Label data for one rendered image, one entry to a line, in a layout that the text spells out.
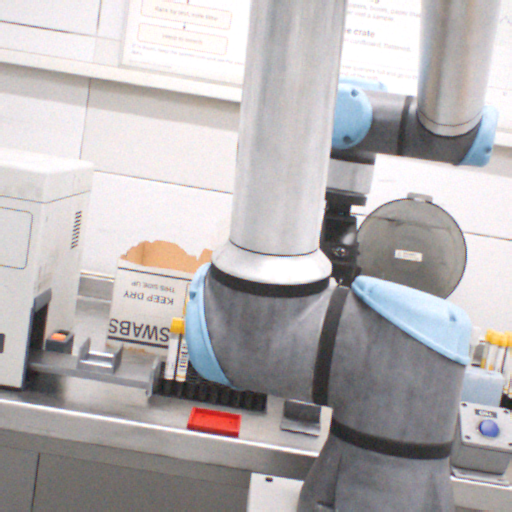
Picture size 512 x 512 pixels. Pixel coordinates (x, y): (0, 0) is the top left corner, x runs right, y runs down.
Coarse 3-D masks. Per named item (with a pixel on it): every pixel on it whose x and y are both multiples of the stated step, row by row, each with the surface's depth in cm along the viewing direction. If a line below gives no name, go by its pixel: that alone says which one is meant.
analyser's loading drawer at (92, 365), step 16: (32, 352) 120; (48, 352) 121; (80, 352) 116; (96, 352) 121; (32, 368) 116; (48, 368) 116; (64, 368) 116; (80, 368) 116; (96, 368) 116; (112, 368) 116; (128, 368) 120; (144, 368) 121; (128, 384) 116; (144, 384) 116
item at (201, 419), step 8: (200, 408) 118; (192, 416) 115; (200, 416) 117; (208, 416) 117; (216, 416) 118; (224, 416) 118; (232, 416) 118; (240, 416) 118; (192, 424) 112; (200, 424) 112; (208, 424) 114; (216, 424) 115; (224, 424) 115; (232, 424) 116; (216, 432) 112; (224, 432) 112; (232, 432) 112
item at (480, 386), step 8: (472, 368) 128; (472, 376) 125; (480, 376) 125; (488, 376) 125; (496, 376) 125; (464, 384) 125; (472, 384) 125; (480, 384) 125; (488, 384) 125; (496, 384) 125; (464, 392) 125; (472, 392) 125; (480, 392) 125; (488, 392) 125; (496, 392) 125; (464, 400) 125; (472, 400) 125; (480, 400) 125; (488, 400) 125; (496, 400) 125
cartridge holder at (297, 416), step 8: (288, 400) 119; (288, 408) 119; (296, 408) 119; (304, 408) 119; (312, 408) 119; (320, 408) 119; (288, 416) 119; (296, 416) 119; (304, 416) 119; (312, 416) 119; (320, 416) 122; (288, 424) 117; (296, 424) 117; (304, 424) 117; (312, 424) 118; (320, 424) 118; (312, 432) 117
